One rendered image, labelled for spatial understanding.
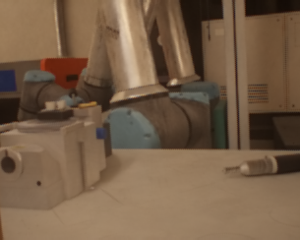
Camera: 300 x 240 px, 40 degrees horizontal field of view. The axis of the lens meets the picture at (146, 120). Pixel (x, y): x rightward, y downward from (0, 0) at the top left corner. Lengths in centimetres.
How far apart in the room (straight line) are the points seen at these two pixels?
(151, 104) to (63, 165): 45
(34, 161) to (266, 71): 167
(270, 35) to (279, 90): 26
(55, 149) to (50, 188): 5
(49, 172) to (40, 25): 342
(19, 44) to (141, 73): 312
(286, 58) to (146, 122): 125
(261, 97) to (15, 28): 263
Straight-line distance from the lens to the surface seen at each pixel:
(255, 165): 61
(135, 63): 99
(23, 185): 54
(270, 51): 208
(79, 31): 370
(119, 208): 51
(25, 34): 401
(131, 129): 95
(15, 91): 190
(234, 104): 122
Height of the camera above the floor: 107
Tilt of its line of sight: 7 degrees down
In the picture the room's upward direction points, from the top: 4 degrees counter-clockwise
